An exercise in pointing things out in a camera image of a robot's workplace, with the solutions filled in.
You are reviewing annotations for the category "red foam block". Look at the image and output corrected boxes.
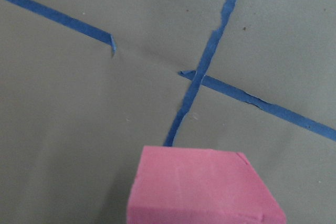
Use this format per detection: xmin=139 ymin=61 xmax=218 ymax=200
xmin=126 ymin=146 xmax=287 ymax=223

